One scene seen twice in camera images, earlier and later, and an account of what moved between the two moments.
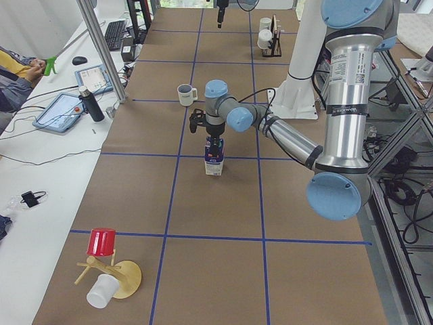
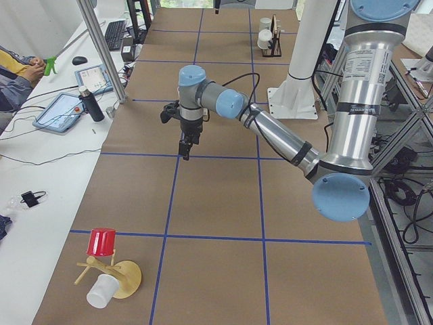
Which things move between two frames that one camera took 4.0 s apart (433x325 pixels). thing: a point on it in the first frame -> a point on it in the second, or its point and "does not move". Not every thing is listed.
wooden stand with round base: (128, 275) does not move
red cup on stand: (101, 242) does not move
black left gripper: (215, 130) -> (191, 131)
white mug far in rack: (264, 36) does not move
